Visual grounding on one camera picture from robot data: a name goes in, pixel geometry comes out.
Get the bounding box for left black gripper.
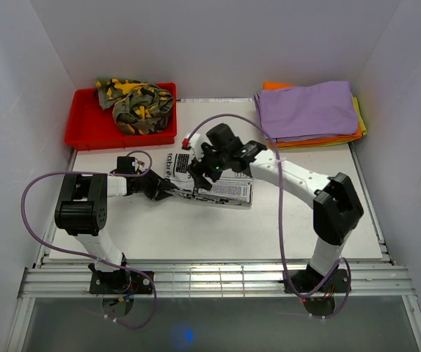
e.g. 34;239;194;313
131;169;176;201

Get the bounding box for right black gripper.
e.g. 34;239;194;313
187;141;230;191

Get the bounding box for newspaper print trousers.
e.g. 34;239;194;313
164;152;254;207

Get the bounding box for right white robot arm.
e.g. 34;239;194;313
182;123;364;298

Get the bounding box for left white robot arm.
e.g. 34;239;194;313
54;155;177;295

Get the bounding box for camouflage trousers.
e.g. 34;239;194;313
95;78;175;136

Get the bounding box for folded orange trousers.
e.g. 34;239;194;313
261;81;365;150

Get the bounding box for folded purple trousers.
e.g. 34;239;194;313
253;80;360;142

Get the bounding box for folded yellow trousers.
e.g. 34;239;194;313
352;95;368;136

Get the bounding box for red plastic bin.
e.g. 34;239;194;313
64;88;177;151

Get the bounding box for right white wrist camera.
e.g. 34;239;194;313
182;133;205;161

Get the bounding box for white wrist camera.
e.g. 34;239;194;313
182;133;205;161
131;158;145;173

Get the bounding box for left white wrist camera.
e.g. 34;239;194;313
131;158;145;173

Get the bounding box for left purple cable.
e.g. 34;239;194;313
20;150;158;329

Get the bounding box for purple cable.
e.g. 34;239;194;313
20;150;158;329
188;114;351;320

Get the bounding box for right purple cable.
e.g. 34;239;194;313
188;114;351;320

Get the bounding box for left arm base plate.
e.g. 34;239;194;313
89;270;154;295

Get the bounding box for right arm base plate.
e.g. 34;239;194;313
288;269;348;293

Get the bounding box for aluminium mounting rail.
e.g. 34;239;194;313
18;265;416;298

